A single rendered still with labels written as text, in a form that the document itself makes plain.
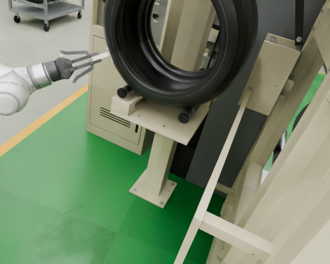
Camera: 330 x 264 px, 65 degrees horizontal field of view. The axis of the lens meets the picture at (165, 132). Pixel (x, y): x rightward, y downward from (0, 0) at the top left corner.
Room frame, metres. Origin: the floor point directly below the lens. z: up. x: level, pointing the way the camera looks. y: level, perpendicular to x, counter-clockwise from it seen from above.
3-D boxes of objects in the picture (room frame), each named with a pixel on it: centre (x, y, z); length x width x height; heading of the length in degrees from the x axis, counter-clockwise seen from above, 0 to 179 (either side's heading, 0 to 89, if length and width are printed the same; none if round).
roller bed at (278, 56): (1.19, -0.40, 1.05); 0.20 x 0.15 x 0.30; 164
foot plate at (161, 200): (1.33, -0.02, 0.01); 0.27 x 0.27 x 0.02; 74
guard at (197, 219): (0.77, -0.23, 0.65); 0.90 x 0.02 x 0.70; 164
